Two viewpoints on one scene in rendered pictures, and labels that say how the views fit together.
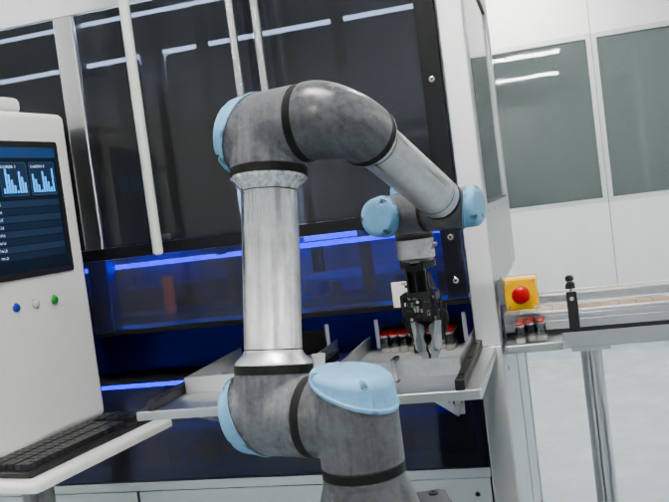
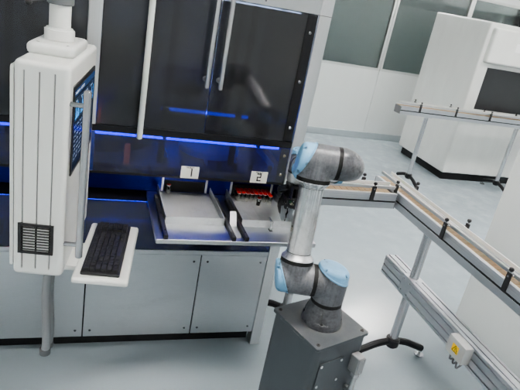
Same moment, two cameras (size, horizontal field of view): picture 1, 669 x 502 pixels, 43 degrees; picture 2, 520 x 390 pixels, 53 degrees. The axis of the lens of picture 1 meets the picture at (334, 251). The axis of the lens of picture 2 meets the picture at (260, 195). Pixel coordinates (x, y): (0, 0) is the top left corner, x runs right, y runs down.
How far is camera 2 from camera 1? 1.36 m
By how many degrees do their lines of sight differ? 39
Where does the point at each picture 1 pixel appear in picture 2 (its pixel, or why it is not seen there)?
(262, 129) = (326, 169)
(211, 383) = (179, 220)
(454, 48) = (314, 71)
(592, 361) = not seen: hidden behind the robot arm
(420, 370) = (279, 225)
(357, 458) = (336, 301)
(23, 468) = (112, 271)
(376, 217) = not seen: hidden behind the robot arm
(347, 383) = (342, 277)
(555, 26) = not seen: outside the picture
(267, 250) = (313, 217)
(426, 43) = (302, 64)
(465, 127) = (306, 109)
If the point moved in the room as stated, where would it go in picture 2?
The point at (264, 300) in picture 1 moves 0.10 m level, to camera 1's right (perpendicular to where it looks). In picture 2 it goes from (307, 236) to (330, 234)
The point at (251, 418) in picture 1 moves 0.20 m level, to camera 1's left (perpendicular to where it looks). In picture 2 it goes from (295, 282) to (245, 291)
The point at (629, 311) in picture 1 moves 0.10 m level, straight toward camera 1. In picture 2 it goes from (334, 193) to (340, 200)
